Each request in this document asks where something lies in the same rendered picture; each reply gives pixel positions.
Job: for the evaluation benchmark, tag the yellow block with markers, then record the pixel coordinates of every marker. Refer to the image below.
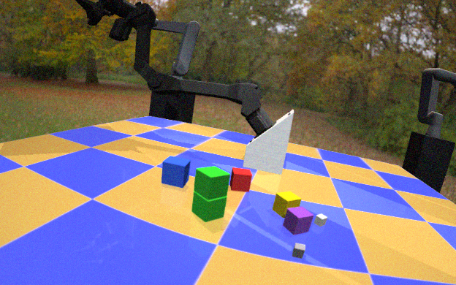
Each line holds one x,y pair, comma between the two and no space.
284,200

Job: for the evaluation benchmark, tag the purple cube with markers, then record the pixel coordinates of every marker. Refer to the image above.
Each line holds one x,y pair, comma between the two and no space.
298,220

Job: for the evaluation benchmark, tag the blue cube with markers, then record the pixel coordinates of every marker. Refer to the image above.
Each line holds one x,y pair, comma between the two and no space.
175,171

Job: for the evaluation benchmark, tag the green block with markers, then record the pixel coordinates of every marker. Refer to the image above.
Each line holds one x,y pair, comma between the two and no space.
208,210
211,182

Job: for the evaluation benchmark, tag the red block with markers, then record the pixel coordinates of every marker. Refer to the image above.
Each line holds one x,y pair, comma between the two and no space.
240,179

